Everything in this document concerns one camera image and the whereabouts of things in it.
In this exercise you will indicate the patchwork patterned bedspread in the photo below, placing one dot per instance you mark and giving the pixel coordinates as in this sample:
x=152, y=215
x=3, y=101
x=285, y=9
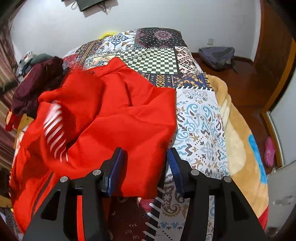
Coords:
x=162, y=57

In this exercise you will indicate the red zip jacket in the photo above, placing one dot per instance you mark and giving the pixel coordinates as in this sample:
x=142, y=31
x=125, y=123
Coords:
x=79, y=125

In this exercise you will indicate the striped red beige curtain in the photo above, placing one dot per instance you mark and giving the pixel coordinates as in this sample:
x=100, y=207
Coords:
x=9, y=83

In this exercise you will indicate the red plush toy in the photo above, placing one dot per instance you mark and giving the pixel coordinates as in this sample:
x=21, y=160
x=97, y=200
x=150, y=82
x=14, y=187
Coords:
x=11, y=120

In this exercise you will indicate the dark maroon garment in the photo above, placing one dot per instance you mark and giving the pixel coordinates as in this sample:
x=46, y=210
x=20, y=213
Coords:
x=42, y=77

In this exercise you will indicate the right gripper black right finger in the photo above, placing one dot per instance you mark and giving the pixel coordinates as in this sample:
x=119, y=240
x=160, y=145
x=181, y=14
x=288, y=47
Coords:
x=234, y=219

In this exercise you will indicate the dark grey backpack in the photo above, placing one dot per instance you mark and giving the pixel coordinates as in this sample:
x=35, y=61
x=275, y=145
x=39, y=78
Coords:
x=218, y=58

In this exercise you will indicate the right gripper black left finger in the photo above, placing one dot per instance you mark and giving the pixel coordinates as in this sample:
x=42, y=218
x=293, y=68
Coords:
x=56, y=218

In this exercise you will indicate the pink slipper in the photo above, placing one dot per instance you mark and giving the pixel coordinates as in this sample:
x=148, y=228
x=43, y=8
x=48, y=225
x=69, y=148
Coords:
x=269, y=152

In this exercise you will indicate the pile of folded clothes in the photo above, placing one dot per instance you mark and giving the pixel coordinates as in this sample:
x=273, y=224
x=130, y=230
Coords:
x=24, y=63

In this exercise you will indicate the brown wooden wardrobe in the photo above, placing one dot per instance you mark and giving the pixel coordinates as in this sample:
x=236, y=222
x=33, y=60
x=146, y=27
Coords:
x=275, y=54

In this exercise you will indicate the tan fleece blanket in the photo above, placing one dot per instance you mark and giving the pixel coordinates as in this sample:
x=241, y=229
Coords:
x=244, y=160

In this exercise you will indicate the white wall socket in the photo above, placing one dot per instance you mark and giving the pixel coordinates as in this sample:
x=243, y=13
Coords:
x=210, y=41

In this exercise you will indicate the small black wall monitor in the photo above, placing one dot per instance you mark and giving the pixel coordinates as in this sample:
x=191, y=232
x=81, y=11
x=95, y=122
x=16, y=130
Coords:
x=86, y=4

